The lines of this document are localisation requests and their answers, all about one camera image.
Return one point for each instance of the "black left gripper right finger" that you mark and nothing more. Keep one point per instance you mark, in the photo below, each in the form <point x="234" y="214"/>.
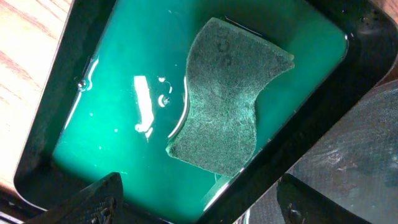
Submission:
<point x="301" y="204"/>

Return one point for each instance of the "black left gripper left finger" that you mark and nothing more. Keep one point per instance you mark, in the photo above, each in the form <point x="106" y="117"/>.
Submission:
<point x="99" y="203"/>

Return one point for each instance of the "black rectangular water tray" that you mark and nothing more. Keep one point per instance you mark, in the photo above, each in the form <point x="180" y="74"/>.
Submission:
<point x="115" y="92"/>

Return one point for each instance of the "green scrubbing sponge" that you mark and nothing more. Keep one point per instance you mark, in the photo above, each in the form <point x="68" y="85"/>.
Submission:
<point x="227" y="68"/>

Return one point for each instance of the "round black serving tray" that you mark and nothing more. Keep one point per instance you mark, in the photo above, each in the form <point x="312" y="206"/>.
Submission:
<point x="354" y="164"/>

